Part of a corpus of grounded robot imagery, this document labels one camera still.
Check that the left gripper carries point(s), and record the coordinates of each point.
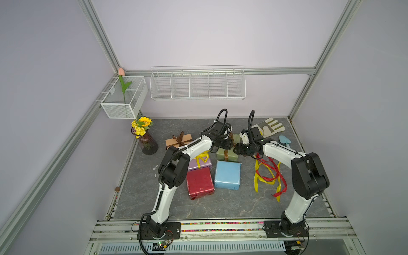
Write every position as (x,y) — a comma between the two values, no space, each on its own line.
(229,145)

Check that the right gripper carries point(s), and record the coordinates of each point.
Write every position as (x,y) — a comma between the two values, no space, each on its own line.
(238,149)

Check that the green gift box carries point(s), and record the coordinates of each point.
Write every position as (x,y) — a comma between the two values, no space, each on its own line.
(229,155)

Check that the yellow ribbon of red box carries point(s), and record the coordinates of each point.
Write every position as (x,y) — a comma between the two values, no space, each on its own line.
(269,180)

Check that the blue gift box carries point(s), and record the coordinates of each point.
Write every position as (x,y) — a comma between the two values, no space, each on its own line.
(227,175)

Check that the red gift box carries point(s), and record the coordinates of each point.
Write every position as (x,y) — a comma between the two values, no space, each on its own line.
(200,183)

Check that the brown ribbon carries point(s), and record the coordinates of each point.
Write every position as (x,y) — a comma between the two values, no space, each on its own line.
(226,156)
(180,140)

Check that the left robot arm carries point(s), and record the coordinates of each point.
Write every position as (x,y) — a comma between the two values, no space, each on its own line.
(174,168)

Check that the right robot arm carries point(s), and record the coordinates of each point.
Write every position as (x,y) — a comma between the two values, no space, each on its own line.
(309,177)

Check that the orange gift box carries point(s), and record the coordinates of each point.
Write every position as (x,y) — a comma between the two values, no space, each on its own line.
(171,142)

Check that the brown ribbon on orange box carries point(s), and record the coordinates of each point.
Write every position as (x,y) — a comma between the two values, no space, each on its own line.
(180,140)

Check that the purple gift box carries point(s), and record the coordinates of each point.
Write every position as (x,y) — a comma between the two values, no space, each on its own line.
(192,165)

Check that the white gardening glove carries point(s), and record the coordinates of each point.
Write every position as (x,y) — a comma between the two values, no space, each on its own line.
(270,127)

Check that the light blue garden trowel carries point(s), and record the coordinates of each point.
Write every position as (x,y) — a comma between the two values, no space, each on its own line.
(285,141)

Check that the dark glass vase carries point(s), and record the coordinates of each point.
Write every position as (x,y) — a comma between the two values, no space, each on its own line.
(148,144)

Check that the yellow sunflower bouquet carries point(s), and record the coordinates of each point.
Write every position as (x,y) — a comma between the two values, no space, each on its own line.
(139,127)

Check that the small white mesh basket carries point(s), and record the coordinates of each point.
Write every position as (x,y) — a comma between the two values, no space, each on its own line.
(113,103)

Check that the artificial pink tulip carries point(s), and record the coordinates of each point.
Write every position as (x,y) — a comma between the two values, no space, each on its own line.
(124,85)

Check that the long white wire basket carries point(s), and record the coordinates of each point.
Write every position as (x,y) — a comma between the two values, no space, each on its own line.
(203,82)

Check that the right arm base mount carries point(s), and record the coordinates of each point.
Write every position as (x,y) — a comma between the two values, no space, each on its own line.
(285,229)

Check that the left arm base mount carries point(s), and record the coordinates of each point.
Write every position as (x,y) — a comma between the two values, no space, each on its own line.
(166,231)

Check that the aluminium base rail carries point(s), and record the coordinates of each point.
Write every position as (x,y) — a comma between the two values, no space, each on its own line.
(333,236)

